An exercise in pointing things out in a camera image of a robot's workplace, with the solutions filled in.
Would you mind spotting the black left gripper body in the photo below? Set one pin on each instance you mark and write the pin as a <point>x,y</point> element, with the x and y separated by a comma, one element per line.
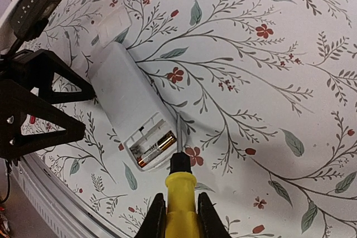
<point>11,116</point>

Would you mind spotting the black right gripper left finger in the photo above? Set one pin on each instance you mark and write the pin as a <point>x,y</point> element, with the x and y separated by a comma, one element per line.
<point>154,223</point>

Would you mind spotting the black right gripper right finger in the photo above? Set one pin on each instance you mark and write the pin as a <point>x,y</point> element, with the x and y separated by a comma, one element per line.
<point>210,224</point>

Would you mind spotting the yellow handled screwdriver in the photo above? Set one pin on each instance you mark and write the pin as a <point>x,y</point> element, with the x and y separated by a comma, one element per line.
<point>181,216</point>

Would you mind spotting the white battery cover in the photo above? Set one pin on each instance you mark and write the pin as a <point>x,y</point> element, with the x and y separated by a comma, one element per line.
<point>112,25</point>

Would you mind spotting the gold black battery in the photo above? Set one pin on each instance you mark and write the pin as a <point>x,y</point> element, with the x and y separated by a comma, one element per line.
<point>153,151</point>

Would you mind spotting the white remote control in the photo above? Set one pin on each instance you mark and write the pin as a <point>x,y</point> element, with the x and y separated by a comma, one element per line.
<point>134,109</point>

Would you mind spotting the floral patterned table mat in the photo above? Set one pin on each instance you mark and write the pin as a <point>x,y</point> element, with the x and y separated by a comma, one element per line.
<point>267,94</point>

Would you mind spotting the front aluminium rail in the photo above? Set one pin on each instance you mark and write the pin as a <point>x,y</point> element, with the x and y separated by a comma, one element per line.
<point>62,210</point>

